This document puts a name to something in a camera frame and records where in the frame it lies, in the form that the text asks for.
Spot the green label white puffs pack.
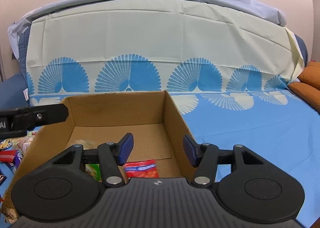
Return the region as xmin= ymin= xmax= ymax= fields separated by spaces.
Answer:
xmin=11 ymin=131 xmax=37 ymax=155

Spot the round puffed grain cake pack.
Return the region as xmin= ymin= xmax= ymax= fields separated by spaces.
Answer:
xmin=75 ymin=138 xmax=103 ymax=183

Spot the yellow blue snack bar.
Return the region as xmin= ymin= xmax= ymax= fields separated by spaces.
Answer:
xmin=0 ymin=139 xmax=12 ymax=150

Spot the red white striped snack pack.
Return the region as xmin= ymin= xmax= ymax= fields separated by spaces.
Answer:
xmin=0 ymin=150 xmax=17 ymax=163

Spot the red chips snack bag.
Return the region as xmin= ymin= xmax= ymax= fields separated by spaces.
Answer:
xmin=124 ymin=160 xmax=159 ymax=178

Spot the black cracker snack pack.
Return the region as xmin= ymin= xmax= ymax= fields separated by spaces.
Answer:
xmin=0 ymin=170 xmax=7 ymax=185

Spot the purple wafer snack pack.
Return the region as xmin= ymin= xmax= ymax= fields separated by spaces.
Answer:
xmin=9 ymin=150 xmax=23 ymax=170

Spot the brown cardboard box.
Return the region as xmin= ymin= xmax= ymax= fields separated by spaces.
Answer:
xmin=1 ymin=90 xmax=201 ymax=223

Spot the blue white fan pattern cloth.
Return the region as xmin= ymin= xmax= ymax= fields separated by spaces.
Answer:
xmin=0 ymin=0 xmax=320 ymax=228

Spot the light blue sheet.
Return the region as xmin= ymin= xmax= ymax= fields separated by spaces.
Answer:
xmin=6 ymin=0 xmax=288 ymax=62

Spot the orange cushion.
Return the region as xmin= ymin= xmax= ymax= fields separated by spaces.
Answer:
xmin=287 ymin=61 xmax=320 ymax=112

